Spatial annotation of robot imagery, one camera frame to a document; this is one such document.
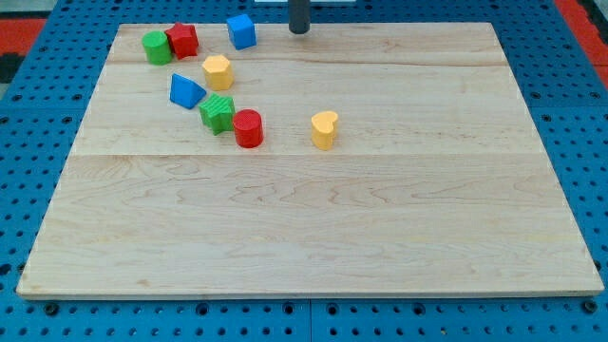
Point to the blue cube block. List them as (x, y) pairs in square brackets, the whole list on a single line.
[(242, 31)]

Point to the green star block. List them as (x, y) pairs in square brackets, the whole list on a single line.
[(217, 113)]

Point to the red star block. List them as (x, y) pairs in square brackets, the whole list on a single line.
[(183, 40)]

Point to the yellow heart block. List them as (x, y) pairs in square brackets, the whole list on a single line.
[(324, 128)]

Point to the red cylinder block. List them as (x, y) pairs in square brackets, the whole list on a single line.
[(248, 128)]

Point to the light wooden board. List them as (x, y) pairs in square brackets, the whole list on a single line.
[(437, 184)]

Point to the yellow hexagon block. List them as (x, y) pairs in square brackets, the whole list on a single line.
[(218, 72)]

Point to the blue triangular prism block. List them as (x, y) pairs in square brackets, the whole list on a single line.
[(185, 92)]

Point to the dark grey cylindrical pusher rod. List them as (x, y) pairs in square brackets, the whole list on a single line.
[(299, 12)]

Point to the green cylinder block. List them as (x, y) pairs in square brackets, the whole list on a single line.
[(156, 47)]

